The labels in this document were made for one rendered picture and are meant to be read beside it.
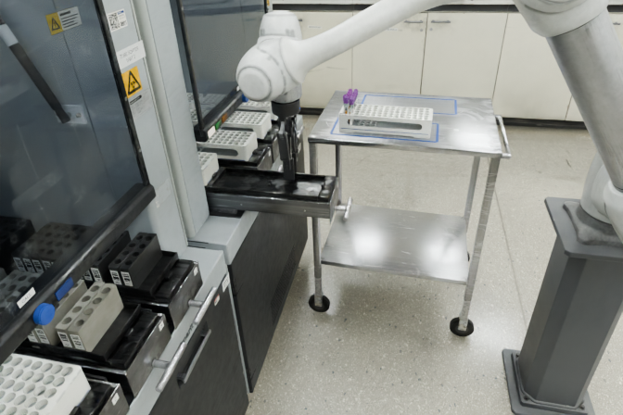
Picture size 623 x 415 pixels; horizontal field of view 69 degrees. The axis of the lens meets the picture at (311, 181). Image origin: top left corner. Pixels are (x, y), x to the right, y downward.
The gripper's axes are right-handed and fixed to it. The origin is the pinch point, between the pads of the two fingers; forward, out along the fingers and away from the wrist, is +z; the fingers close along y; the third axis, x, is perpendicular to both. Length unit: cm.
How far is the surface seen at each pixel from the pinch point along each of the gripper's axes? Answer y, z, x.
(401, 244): -40, 56, 33
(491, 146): -25, 2, 57
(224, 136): -11.6, -2.0, -23.8
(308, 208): 11.3, 5.9, 7.5
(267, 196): 10.3, 3.9, -3.8
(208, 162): 5.2, -2.2, -22.1
